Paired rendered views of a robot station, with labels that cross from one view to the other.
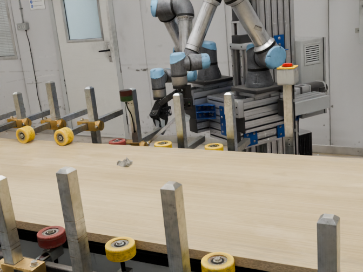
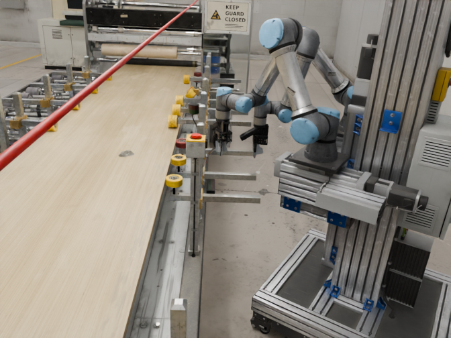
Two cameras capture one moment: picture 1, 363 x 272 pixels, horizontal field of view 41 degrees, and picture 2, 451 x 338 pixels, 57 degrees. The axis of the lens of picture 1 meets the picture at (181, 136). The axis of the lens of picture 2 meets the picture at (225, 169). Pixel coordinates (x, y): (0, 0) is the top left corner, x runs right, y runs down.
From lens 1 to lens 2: 2.19 m
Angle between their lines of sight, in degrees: 56
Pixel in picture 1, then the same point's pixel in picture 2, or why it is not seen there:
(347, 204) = (17, 254)
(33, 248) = not seen: hidden behind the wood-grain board
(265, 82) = (312, 154)
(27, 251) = not seen: hidden behind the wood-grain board
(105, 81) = not seen: outside the picture
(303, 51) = (422, 144)
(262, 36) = (292, 101)
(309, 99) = (346, 199)
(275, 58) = (298, 132)
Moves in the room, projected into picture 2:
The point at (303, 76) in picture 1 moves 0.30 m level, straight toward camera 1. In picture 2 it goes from (413, 176) to (351, 180)
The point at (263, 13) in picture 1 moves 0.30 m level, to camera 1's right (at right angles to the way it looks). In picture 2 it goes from (376, 77) to (437, 93)
